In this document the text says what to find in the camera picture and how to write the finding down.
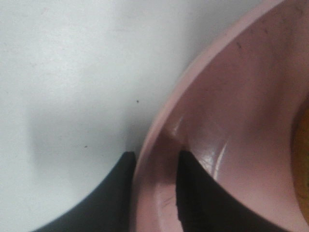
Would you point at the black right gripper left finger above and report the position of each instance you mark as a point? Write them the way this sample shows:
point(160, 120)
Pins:
point(106, 208)

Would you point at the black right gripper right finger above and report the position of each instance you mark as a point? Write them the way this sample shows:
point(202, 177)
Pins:
point(203, 206)

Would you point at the pink round plate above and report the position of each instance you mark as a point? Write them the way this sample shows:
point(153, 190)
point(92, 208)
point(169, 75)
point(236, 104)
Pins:
point(233, 111)

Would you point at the toy burger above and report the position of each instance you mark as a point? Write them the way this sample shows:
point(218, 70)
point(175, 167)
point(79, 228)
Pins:
point(300, 158)

